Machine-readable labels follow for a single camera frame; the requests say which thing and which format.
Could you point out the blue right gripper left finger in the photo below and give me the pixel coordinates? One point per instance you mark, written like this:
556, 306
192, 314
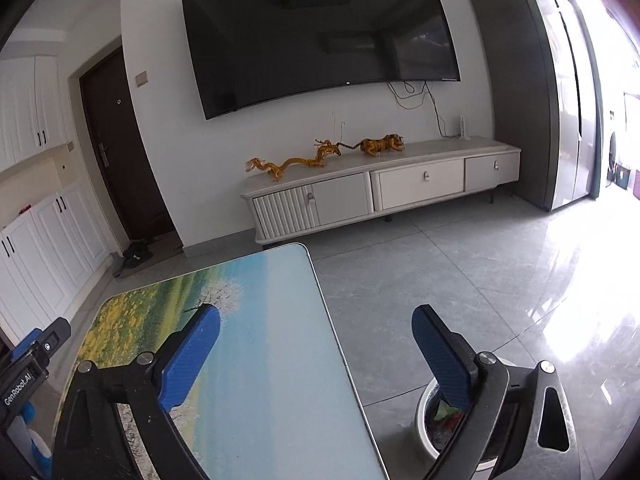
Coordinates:
184, 353

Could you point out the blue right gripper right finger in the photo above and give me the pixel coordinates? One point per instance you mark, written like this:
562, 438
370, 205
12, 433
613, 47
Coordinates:
448, 355

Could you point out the green paper piece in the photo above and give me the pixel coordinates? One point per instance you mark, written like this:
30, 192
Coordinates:
444, 411

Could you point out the white round trash bin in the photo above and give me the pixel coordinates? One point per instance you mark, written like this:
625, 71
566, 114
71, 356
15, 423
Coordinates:
432, 437

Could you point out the black shoes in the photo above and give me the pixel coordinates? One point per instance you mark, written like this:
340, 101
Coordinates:
136, 253

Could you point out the white tv cabinet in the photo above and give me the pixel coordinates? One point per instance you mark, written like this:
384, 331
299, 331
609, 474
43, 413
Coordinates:
355, 187

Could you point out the golden tiger figurine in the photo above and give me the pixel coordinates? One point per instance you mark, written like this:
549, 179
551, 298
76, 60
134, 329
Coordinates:
392, 142

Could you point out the white power strip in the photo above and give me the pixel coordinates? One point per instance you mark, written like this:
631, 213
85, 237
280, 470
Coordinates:
462, 127

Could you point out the golden dragon figurine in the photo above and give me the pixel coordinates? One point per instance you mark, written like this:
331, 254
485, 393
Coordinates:
324, 149

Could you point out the purple box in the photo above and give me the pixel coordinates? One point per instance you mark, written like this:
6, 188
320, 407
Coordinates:
636, 186

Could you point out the dark brown entrance door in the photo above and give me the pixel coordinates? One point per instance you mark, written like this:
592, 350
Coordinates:
120, 153

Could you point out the grey refrigerator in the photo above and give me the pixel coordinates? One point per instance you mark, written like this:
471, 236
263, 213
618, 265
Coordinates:
543, 95

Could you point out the white wall cupboards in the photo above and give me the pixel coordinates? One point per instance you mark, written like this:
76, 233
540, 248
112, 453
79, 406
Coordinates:
53, 249

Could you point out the beige wall switch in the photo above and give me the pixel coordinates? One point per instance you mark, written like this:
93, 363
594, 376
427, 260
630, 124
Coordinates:
141, 79

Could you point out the large black wall television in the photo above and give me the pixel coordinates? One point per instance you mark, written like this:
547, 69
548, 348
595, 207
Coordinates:
246, 52

